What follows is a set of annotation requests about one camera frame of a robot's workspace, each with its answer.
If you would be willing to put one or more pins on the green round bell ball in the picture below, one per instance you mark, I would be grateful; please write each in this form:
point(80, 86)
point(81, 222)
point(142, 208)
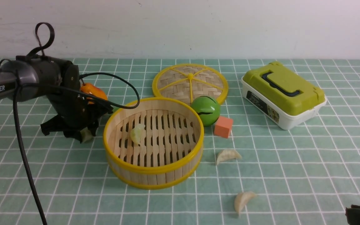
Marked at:
point(207, 108)

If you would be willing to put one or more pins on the woven bamboo steamer lid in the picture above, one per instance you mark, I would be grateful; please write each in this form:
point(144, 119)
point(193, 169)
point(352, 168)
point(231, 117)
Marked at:
point(185, 82)

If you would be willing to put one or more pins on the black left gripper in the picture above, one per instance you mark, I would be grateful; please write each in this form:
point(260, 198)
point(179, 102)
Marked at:
point(76, 116)

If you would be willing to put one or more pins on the orange red pear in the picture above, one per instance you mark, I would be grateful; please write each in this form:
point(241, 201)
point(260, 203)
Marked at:
point(89, 88)

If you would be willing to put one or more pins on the orange foam cube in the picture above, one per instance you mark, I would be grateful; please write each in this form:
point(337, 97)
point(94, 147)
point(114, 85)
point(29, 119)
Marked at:
point(223, 127)

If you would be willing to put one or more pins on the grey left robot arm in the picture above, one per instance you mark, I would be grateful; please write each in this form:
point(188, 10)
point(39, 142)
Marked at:
point(59, 81)

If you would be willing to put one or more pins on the bamboo steamer tray yellow rim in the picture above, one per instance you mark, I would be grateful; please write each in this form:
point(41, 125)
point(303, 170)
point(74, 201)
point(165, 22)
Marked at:
point(171, 147)

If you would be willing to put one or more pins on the pale dumpling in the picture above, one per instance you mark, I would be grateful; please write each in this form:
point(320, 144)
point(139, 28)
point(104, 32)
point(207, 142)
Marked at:
point(86, 135)
point(136, 134)
point(242, 199)
point(227, 154)

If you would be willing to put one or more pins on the green lidded white box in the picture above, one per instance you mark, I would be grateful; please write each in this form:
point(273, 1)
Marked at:
point(282, 95)

